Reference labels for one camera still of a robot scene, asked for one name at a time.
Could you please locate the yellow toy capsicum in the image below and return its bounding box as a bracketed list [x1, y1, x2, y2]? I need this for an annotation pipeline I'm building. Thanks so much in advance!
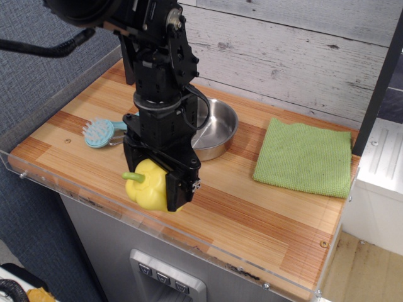
[122, 159, 168, 212]

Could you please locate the light blue scrub brush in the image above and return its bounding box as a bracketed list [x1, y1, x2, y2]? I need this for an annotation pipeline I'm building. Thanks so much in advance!
[82, 119, 127, 148]

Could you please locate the black vertical post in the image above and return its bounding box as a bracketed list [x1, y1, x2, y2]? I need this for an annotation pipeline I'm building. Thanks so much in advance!
[118, 35, 135, 85]
[352, 11, 402, 157]

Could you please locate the green microfibre cloth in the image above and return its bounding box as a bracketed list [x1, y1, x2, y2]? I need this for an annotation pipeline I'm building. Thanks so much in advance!
[253, 118, 352, 198]

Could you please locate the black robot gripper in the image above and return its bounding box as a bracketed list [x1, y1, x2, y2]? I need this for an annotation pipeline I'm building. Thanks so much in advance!
[123, 108, 201, 212]

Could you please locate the black vertical post left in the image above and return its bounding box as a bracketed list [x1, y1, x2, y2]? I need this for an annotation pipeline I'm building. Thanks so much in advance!
[118, 35, 135, 85]

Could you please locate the white toy appliance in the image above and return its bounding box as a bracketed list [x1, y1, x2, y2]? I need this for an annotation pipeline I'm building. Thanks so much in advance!
[341, 118, 402, 255]

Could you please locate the silver dispenser button panel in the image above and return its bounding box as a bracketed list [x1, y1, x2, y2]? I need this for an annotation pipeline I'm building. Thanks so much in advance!
[130, 249, 207, 301]

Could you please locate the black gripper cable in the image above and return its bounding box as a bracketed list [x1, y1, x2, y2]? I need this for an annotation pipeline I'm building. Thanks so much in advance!
[181, 84, 211, 131]

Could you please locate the steel pan with wire handle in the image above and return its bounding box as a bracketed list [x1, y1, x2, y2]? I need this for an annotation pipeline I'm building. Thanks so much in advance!
[108, 98, 239, 162]

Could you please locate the black vertical post right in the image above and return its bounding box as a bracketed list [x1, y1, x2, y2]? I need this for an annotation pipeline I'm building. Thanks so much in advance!
[352, 11, 402, 157]

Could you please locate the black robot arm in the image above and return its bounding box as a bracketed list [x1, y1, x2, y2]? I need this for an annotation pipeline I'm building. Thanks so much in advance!
[46, 1, 202, 211]

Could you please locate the black braided hose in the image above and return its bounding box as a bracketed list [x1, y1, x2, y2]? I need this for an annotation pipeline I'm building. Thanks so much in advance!
[0, 27, 97, 59]

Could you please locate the stainless steel cabinet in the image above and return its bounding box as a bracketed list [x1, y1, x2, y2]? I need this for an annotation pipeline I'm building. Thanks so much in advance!
[61, 195, 284, 301]

